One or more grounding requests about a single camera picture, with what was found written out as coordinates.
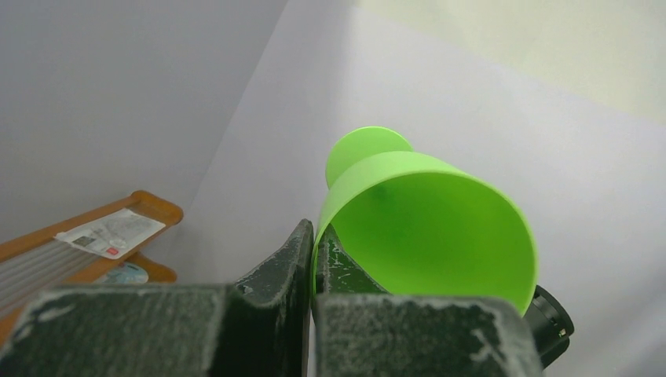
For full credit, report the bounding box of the wooden three-tier shelf rack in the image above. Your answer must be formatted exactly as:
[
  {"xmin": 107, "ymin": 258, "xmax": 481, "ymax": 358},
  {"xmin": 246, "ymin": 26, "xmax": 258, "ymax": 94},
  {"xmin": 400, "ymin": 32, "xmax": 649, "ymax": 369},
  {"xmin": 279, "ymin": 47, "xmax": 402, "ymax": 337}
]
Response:
[{"xmin": 1, "ymin": 191, "xmax": 184, "ymax": 342}]

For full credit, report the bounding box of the blue blister pack middle shelf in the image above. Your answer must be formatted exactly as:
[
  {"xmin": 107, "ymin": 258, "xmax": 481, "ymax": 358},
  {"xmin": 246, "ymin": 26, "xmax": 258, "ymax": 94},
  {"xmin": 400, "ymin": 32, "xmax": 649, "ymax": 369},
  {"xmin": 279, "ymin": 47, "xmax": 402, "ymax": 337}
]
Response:
[{"xmin": 95, "ymin": 262, "xmax": 149, "ymax": 284}]

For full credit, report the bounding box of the green plastic wine glass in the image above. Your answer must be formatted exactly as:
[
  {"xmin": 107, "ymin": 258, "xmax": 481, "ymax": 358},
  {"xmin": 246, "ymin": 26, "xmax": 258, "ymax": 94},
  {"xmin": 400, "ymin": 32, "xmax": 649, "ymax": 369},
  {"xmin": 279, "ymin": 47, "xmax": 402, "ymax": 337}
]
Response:
[{"xmin": 316, "ymin": 126, "xmax": 538, "ymax": 313}]

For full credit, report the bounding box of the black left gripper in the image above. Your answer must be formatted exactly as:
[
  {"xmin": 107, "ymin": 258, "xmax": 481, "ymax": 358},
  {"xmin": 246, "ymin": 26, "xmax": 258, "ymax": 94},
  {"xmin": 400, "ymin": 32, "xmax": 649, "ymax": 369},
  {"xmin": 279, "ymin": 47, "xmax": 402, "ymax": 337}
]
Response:
[{"xmin": 314, "ymin": 226, "xmax": 575, "ymax": 376}]

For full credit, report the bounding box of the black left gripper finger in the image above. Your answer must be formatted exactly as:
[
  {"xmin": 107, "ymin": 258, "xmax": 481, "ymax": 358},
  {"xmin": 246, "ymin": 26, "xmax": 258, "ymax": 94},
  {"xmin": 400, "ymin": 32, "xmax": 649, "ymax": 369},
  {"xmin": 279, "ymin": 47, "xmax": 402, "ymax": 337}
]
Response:
[{"xmin": 1, "ymin": 220, "xmax": 313, "ymax": 376}]

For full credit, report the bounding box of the white flat packet top shelf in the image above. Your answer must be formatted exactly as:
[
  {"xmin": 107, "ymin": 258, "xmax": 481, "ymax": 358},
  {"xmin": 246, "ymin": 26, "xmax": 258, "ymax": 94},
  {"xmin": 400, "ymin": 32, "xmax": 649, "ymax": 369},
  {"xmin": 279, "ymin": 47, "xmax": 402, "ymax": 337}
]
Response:
[{"xmin": 54, "ymin": 209, "xmax": 166, "ymax": 260}]

